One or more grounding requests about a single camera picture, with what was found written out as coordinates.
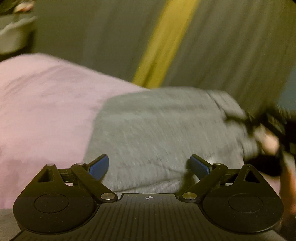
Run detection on grey sweatpants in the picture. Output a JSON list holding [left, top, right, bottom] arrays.
[[84, 87, 259, 194]]

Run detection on person's right hand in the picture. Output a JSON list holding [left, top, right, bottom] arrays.
[[254, 123, 296, 239]]

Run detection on pink fleece bed blanket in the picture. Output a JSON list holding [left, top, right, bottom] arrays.
[[1, 54, 142, 209]]

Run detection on grey curtain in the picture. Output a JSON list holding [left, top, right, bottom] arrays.
[[34, 1, 295, 113]]

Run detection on yellow curtain stripe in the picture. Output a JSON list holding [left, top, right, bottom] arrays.
[[132, 0, 200, 89]]

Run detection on grey bedside cloth item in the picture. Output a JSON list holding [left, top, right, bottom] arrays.
[[1, 16, 37, 55]]

